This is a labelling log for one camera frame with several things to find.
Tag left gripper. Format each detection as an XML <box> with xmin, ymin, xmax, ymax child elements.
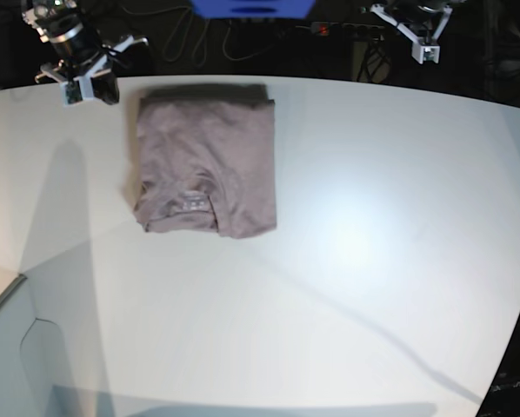
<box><xmin>394</xmin><ymin>3</ymin><xmax>447</xmax><ymax>37</ymax></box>

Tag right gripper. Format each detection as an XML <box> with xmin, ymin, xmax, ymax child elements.
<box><xmin>55</xmin><ymin>43</ymin><xmax>120</xmax><ymax>105</ymax></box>

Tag mauve t-shirt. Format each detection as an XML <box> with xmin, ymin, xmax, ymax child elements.
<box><xmin>134</xmin><ymin>83</ymin><xmax>277</xmax><ymax>239</ymax></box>

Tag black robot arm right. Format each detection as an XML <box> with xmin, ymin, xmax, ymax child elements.
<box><xmin>21</xmin><ymin>1</ymin><xmax>119</xmax><ymax>106</ymax></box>

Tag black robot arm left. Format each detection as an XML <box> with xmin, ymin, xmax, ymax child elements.
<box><xmin>384</xmin><ymin>0</ymin><xmax>465</xmax><ymax>36</ymax></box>

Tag black power strip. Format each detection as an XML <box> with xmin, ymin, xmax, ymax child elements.
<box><xmin>307</xmin><ymin>21</ymin><xmax>390</xmax><ymax>42</ymax></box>

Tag blue box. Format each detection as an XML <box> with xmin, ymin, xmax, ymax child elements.
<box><xmin>190</xmin><ymin>0</ymin><xmax>316</xmax><ymax>19</ymax></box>

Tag grey adjacent table edge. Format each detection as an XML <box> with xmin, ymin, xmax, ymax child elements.
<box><xmin>0</xmin><ymin>274</ymin><xmax>27</xmax><ymax>308</ymax></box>

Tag white looped cable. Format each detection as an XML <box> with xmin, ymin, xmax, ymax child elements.
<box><xmin>162</xmin><ymin>17</ymin><xmax>283</xmax><ymax>67</ymax></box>

